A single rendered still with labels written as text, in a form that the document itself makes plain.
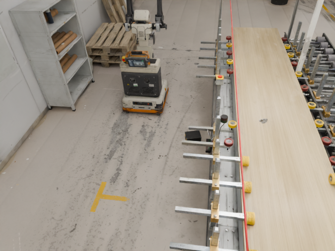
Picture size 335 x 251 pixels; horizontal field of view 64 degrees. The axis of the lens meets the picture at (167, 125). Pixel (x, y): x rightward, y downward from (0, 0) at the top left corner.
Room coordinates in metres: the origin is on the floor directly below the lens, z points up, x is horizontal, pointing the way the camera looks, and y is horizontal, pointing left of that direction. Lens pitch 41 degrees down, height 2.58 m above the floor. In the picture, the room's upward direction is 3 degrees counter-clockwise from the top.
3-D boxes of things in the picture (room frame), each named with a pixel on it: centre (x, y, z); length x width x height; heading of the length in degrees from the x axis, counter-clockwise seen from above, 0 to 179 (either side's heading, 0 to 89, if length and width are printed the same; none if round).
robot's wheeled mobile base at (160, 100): (3.55, 0.31, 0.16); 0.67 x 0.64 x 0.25; 169
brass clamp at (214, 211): (0.97, -0.29, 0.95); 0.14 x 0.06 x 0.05; 169
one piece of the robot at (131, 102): (3.23, 0.35, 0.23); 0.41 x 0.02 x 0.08; 79
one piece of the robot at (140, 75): (3.46, 0.33, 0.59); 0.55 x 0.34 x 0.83; 79
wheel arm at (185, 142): (1.71, -0.34, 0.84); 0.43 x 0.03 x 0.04; 79
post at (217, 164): (1.24, -0.34, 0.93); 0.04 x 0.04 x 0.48; 79
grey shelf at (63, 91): (3.91, 1.60, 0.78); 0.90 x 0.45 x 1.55; 169
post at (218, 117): (1.73, -0.43, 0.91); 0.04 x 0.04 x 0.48; 79
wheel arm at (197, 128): (1.94, -0.42, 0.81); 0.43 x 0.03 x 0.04; 79
